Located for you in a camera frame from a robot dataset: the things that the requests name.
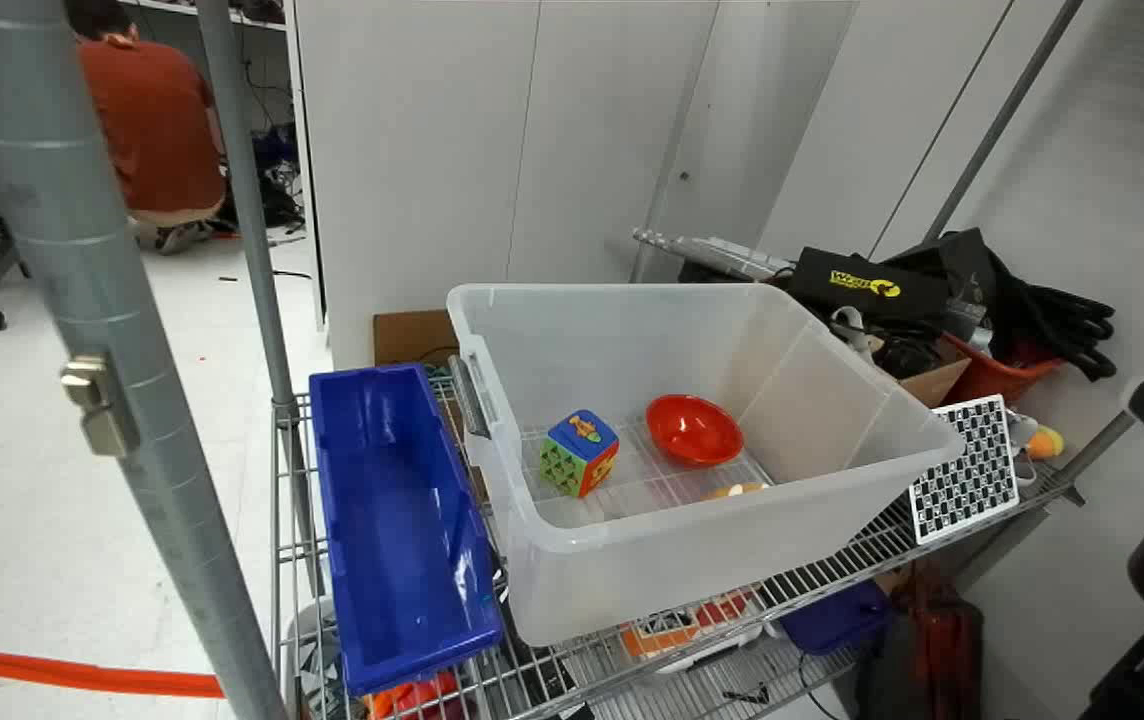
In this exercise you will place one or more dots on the thick grey metal pole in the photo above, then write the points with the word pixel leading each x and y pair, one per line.
pixel 78 265

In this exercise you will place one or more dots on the silver wrapped tube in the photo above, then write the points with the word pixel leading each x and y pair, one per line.
pixel 719 251

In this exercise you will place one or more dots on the red bowl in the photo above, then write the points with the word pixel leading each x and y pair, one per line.
pixel 692 430

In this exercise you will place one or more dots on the small blue container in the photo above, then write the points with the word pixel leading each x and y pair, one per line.
pixel 839 621

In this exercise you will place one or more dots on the orange ball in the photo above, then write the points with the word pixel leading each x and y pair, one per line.
pixel 1046 443

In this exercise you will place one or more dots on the cardboard box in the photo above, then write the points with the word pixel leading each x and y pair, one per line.
pixel 413 339
pixel 934 382

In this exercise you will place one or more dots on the colourful soft cube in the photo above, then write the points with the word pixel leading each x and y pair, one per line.
pixel 576 453

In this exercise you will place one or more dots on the metal clamp bracket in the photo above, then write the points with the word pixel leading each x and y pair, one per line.
pixel 97 401

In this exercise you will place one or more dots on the orange white printed package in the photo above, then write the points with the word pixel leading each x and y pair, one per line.
pixel 677 635

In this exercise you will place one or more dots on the black backpack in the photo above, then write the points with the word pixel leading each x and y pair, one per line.
pixel 272 185

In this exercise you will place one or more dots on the thin grey metal pole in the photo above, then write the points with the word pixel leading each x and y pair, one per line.
pixel 245 203

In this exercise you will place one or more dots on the clear plastic storage bin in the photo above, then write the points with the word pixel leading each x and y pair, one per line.
pixel 677 561

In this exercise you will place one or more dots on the red object under shelf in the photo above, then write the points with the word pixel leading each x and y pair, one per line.
pixel 413 698

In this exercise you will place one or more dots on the person in orange shirt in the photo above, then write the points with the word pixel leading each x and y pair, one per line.
pixel 152 123

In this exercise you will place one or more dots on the black crumpled cloth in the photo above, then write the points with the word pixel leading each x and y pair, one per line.
pixel 1039 323

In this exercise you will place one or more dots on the dark red bag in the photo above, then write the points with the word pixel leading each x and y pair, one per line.
pixel 925 653

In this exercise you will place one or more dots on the red plastic container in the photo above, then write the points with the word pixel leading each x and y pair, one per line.
pixel 999 377

